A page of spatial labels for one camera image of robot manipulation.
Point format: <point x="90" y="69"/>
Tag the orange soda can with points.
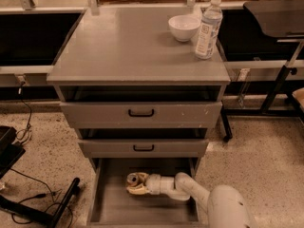
<point x="133" y="179"/>

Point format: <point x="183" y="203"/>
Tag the black drawer handle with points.
<point x="136" y="114"/>
<point x="138" y="148"/>

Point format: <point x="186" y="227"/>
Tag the black top drawer handle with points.
<point x="136" y="114"/>

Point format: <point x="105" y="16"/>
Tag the grey middle drawer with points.
<point x="160" y="148"/>

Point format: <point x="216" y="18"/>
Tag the black middle drawer handle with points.
<point x="138" y="148"/>

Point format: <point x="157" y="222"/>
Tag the grey bottom drawer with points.
<point x="113" y="207"/>

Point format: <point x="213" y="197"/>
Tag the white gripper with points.
<point x="154" y="183"/>

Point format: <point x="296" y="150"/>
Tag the grey drawer cabinet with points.
<point x="128" y="55"/>

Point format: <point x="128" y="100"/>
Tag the grey drawer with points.
<point x="167" y="115"/>
<point x="113" y="207"/>
<point x="160" y="148"/>

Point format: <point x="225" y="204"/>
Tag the clear plastic water bottle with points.
<point x="209" y="29"/>

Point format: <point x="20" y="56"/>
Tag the grey top drawer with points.
<point x="167" y="115"/>

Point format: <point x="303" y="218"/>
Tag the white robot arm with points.
<point x="224" y="205"/>

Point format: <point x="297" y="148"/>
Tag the black chair right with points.
<point x="261" y="44"/>

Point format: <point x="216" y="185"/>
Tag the white ceramic bowl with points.
<point x="183" y="27"/>

